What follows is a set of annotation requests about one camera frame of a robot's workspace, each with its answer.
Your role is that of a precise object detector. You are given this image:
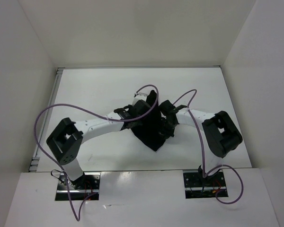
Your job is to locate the black skirt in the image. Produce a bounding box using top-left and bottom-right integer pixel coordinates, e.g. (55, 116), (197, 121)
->
(132, 90), (170, 152)

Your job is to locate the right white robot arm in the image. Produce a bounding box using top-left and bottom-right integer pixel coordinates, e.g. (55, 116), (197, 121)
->
(159, 104), (243, 186)

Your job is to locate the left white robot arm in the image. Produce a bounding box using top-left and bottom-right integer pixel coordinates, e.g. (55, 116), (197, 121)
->
(46, 100), (151, 189)

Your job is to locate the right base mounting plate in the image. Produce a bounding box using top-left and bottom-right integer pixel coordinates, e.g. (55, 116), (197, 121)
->
(183, 171), (228, 199)

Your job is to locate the base mounting plate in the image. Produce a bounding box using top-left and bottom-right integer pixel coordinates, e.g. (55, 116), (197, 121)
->
(183, 171), (228, 199)
(55, 172), (101, 201)

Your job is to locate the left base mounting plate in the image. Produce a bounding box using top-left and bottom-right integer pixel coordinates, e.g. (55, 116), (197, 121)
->
(55, 172), (101, 201)

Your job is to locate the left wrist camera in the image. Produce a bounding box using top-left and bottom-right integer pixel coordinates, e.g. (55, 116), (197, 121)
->
(133, 93), (148, 105)

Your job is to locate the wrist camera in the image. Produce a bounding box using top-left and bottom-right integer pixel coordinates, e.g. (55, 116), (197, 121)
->
(133, 93), (148, 105)
(159, 100), (175, 116)

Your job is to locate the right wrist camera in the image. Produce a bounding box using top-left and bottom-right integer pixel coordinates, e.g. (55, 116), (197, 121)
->
(159, 100), (175, 116)

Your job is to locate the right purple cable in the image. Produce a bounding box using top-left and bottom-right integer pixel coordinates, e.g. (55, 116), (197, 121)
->
(172, 89), (246, 204)

